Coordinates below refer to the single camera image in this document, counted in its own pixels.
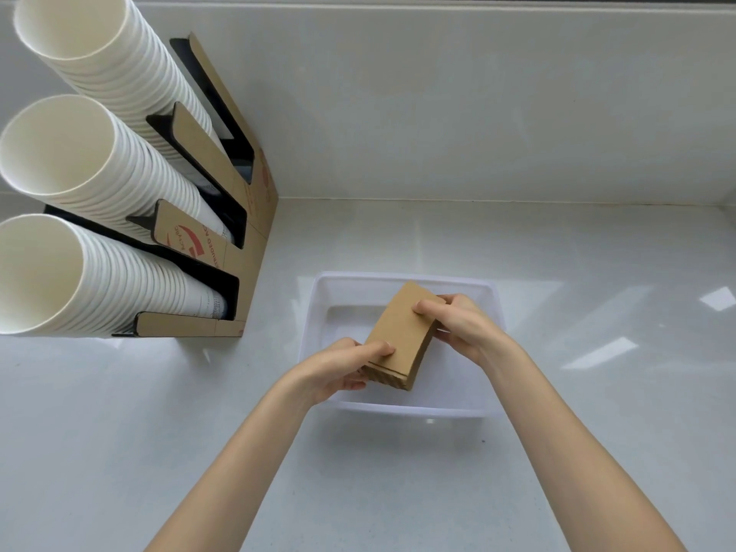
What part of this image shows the person's right hand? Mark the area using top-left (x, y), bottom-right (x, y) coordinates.
top-left (413, 293), bottom-right (522, 369)

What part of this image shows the person's left hand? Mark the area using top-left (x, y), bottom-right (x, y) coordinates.
top-left (286, 338), bottom-right (396, 407)

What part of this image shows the stack of brown cardboard sleeves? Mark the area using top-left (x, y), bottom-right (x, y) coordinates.
top-left (360, 281), bottom-right (448, 393)

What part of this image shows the person's left forearm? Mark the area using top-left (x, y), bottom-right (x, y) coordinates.
top-left (144, 370), bottom-right (323, 552)

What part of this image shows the person's right forearm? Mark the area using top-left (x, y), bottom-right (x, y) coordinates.
top-left (488, 339), bottom-right (689, 552)

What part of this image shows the clear plastic bin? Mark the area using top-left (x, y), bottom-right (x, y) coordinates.
top-left (297, 272), bottom-right (508, 421)

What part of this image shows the brown cardboard cup dispenser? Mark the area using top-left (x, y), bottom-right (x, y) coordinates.
top-left (44, 32), bottom-right (280, 340)

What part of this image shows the stack of white paper cups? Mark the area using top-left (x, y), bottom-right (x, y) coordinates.
top-left (0, 94), bottom-right (234, 245)
top-left (0, 214), bottom-right (230, 338)
top-left (13, 0), bottom-right (228, 159)

